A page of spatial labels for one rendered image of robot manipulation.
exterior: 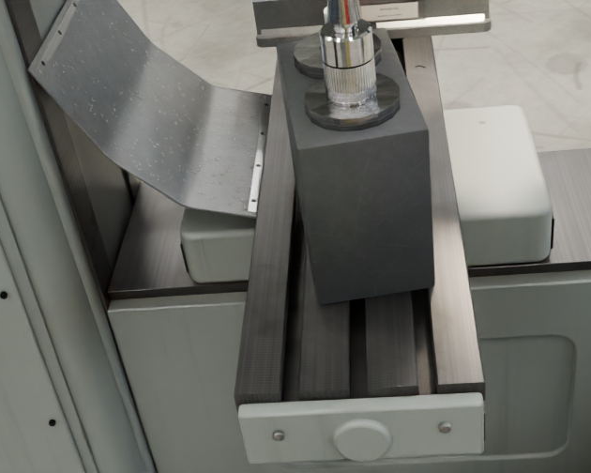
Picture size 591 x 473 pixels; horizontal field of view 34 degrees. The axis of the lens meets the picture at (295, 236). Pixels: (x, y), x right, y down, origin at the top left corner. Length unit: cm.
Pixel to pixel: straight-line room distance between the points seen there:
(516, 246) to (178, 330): 48
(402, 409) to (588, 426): 70
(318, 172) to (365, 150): 5
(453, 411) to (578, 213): 60
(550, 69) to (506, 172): 204
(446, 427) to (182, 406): 68
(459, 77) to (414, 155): 246
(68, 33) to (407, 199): 57
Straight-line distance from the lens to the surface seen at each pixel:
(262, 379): 90
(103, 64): 132
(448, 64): 342
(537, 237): 129
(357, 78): 87
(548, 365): 145
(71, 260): 130
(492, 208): 127
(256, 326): 96
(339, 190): 88
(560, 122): 308
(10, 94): 118
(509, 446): 157
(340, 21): 85
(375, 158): 87
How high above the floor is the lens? 159
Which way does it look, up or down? 37 degrees down
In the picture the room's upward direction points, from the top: 9 degrees counter-clockwise
